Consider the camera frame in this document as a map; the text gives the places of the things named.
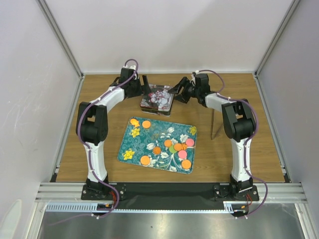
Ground orange round cookie pile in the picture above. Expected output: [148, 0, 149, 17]
[173, 143, 182, 151]

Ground orange round cookie top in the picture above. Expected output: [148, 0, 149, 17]
[142, 120, 152, 128]

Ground orange dotted cookie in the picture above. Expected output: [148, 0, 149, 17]
[140, 155, 151, 165]
[181, 159, 192, 170]

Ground pink round cookie upper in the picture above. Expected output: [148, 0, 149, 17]
[185, 138, 195, 147]

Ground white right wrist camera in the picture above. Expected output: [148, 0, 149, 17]
[191, 70, 199, 80]

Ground gold tin lid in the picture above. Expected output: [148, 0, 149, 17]
[140, 84, 174, 109]

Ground pink round cookie lower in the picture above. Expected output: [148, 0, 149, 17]
[178, 150, 187, 160]

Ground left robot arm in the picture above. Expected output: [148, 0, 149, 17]
[76, 65, 149, 200]

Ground teal floral tray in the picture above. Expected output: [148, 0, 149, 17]
[118, 117, 197, 174]

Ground green cookie under pile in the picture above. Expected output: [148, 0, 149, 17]
[169, 145, 176, 153]

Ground orange dotted cookie right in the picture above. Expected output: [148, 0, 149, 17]
[181, 159, 192, 170]

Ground pink round cookie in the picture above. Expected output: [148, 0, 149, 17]
[178, 150, 187, 160]
[185, 138, 195, 147]

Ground aluminium frame rail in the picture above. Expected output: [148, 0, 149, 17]
[35, 182, 307, 214]

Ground orange fish cookie left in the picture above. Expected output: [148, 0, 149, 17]
[130, 119, 140, 128]

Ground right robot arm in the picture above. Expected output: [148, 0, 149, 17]
[168, 72, 258, 200]

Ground square cookie tin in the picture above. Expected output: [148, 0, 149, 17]
[140, 105, 172, 117]

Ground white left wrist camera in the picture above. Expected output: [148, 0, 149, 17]
[124, 65, 137, 71]

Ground orange round cookie centre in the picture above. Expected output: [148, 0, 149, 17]
[164, 139, 172, 148]

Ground white object bottom-left corner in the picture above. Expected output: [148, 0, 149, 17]
[0, 199, 22, 239]

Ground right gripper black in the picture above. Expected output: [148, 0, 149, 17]
[168, 77, 200, 104]

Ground orange dotted cookie front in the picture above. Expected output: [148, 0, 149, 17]
[140, 155, 151, 165]

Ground metal tongs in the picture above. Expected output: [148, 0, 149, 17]
[210, 110, 223, 140]

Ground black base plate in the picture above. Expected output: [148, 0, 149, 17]
[81, 182, 259, 211]

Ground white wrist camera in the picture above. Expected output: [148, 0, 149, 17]
[191, 70, 199, 80]
[124, 65, 137, 71]

